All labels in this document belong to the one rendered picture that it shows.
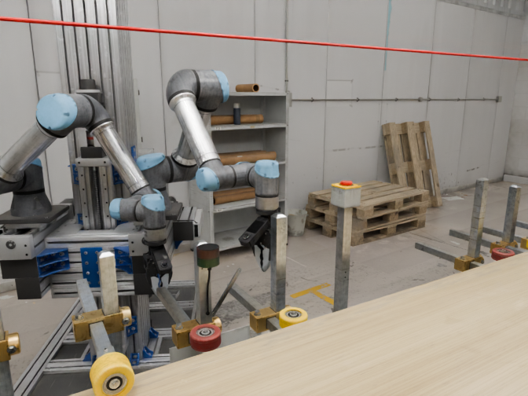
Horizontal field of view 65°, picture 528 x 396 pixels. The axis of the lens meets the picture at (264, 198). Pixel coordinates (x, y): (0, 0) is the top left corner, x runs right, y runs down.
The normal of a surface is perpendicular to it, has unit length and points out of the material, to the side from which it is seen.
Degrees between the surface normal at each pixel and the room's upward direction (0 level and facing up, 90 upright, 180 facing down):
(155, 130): 90
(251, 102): 90
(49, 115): 86
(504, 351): 0
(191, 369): 0
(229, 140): 90
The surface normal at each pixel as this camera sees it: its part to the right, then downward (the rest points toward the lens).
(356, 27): 0.58, 0.19
